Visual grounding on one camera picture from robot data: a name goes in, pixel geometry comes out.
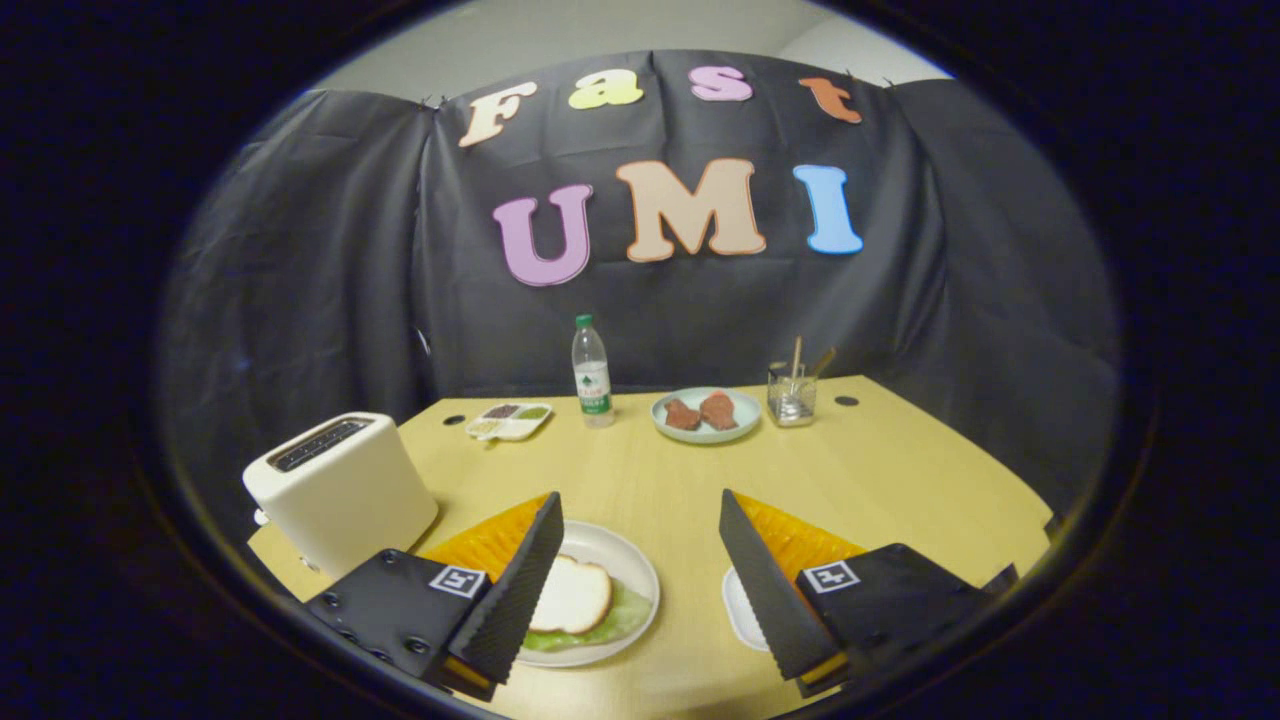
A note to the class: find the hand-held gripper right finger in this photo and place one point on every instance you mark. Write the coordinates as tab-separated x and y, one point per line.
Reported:
765	600

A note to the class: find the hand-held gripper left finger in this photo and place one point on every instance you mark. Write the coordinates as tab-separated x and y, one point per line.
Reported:
520	600

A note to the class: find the white bread slice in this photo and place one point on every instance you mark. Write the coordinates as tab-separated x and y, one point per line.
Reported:
575	595

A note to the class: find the green lettuce leaf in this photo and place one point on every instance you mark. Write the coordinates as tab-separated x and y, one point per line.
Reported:
625	618

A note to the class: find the white rectangular plate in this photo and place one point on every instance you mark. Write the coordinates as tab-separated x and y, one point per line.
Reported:
740	610

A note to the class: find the white round plate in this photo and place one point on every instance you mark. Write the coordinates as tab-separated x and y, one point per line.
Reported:
610	545

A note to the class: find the pale green round plate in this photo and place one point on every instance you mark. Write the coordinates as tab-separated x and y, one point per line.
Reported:
705	436

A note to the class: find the white sectioned condiment dish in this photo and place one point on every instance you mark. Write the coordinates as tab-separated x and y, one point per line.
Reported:
510	425

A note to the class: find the brown meat slice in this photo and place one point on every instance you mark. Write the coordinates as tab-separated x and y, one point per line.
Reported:
718	410
683	415

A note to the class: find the clear glass cup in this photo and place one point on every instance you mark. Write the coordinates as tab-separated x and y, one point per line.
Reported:
792	405

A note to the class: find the white toaster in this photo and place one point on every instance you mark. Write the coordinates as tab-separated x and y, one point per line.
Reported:
340	500

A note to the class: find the clear plastic water bottle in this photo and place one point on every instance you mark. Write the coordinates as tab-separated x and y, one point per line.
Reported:
593	385

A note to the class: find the wooden stick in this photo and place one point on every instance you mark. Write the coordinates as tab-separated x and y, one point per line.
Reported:
822	362
796	360

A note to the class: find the black backdrop cloth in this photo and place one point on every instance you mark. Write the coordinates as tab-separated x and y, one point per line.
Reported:
300	250

